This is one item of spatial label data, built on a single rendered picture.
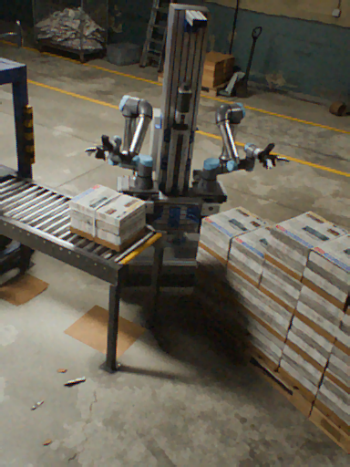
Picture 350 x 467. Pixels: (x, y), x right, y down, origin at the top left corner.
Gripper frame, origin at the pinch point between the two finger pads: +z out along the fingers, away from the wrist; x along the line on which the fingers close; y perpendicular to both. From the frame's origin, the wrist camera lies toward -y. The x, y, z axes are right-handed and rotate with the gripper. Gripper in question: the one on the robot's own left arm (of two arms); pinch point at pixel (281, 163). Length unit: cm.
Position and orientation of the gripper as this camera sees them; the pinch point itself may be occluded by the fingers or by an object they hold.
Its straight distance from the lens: 347.7
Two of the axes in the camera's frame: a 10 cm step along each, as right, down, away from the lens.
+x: -8.5, 3.2, -4.3
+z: 5.3, 4.8, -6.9
